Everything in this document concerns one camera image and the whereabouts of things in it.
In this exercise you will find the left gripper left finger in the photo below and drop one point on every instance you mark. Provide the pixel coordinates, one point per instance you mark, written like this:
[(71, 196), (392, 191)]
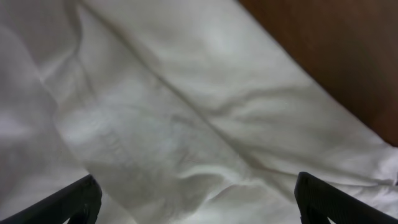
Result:
[(78, 203)]

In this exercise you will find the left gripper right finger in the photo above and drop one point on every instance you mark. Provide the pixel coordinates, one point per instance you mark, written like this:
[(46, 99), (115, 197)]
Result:
[(321, 203)]

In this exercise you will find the white t-shirt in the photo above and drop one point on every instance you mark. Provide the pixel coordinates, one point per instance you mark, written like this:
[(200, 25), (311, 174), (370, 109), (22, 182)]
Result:
[(183, 111)]

